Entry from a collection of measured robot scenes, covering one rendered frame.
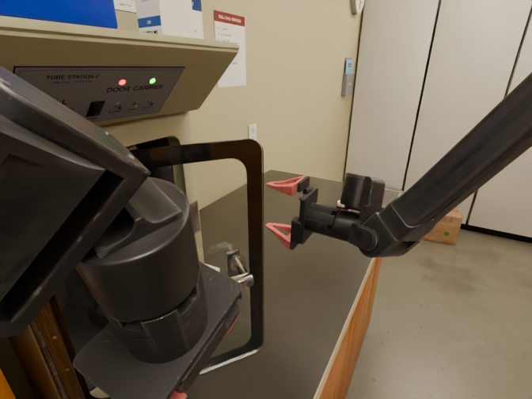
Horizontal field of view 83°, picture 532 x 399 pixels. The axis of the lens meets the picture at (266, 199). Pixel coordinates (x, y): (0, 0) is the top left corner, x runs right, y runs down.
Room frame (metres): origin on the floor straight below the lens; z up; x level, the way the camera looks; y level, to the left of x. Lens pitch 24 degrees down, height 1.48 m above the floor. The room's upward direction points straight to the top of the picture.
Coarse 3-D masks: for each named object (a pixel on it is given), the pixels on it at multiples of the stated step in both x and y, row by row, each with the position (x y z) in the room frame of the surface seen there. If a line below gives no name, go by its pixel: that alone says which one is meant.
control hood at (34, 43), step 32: (0, 32) 0.24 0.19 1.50; (32, 32) 0.26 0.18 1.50; (64, 32) 0.28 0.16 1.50; (96, 32) 0.30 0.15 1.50; (128, 32) 0.33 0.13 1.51; (0, 64) 0.25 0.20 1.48; (32, 64) 0.27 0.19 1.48; (64, 64) 0.29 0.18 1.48; (96, 64) 0.32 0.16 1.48; (128, 64) 0.35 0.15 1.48; (160, 64) 0.39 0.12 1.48; (192, 64) 0.43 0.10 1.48; (224, 64) 0.49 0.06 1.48; (192, 96) 0.49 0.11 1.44
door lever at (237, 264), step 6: (234, 258) 0.38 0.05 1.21; (240, 258) 0.38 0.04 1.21; (234, 264) 0.38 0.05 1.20; (240, 264) 0.37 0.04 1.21; (234, 270) 0.38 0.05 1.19; (240, 270) 0.36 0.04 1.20; (246, 270) 0.36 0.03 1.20; (234, 276) 0.34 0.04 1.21; (240, 276) 0.34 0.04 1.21; (246, 276) 0.34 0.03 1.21; (252, 276) 0.34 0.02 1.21; (240, 282) 0.33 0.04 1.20; (246, 282) 0.34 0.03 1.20; (252, 282) 0.34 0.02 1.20
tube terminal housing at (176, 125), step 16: (128, 16) 0.47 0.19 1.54; (112, 128) 0.42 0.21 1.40; (128, 128) 0.44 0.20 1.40; (144, 128) 0.47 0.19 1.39; (160, 128) 0.49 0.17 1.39; (176, 128) 0.52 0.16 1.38; (128, 144) 0.44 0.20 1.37; (176, 144) 0.56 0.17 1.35; (16, 336) 0.31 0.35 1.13; (32, 336) 0.28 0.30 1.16; (16, 352) 0.33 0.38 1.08; (32, 352) 0.29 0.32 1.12; (32, 368) 0.30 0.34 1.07; (32, 384) 0.32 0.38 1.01; (48, 384) 0.28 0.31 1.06
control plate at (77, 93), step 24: (24, 72) 0.27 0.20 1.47; (48, 72) 0.28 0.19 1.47; (72, 72) 0.30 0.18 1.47; (96, 72) 0.32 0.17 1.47; (120, 72) 0.35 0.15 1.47; (144, 72) 0.37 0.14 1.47; (168, 72) 0.40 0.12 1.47; (72, 96) 0.32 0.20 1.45; (96, 96) 0.34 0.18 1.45; (120, 96) 0.37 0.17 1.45; (144, 96) 0.40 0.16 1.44; (168, 96) 0.44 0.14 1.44; (96, 120) 0.37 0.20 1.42
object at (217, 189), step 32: (160, 160) 0.35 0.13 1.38; (192, 160) 0.36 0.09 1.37; (224, 160) 0.38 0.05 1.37; (256, 160) 0.40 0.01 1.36; (192, 192) 0.36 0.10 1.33; (224, 192) 0.38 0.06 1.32; (256, 192) 0.40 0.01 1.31; (192, 224) 0.36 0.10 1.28; (224, 224) 0.38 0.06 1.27; (256, 224) 0.40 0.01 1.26; (224, 256) 0.38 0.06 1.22; (256, 256) 0.40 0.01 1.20; (64, 288) 0.29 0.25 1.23; (256, 288) 0.40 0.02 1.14; (64, 320) 0.29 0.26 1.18; (96, 320) 0.30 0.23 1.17; (256, 320) 0.40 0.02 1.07; (224, 352) 0.37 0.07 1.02
